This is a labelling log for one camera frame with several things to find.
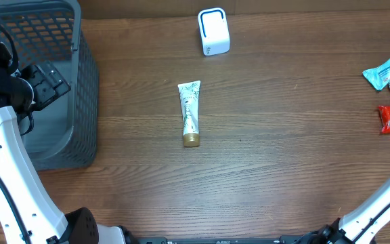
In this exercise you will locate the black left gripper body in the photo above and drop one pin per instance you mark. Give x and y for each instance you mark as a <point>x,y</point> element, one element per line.
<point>44,93</point>

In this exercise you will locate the white cream tube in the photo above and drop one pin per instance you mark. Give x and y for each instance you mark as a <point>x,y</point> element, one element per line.
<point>189,99</point>

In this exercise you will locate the teal wipes packet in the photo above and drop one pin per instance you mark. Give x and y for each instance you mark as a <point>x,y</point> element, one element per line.
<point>378,77</point>

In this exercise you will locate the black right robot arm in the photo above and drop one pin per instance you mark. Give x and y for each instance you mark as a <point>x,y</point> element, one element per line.
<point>362,224</point>

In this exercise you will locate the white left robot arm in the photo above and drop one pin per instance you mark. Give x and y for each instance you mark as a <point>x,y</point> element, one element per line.
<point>27,213</point>

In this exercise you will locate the white barcode scanner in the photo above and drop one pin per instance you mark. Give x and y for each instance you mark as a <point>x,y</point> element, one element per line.
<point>214,32</point>

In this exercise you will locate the grey plastic shopping basket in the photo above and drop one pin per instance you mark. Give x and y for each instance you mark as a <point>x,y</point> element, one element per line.
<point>48,34</point>

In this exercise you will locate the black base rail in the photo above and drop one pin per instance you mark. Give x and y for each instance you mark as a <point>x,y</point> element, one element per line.
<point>284,239</point>

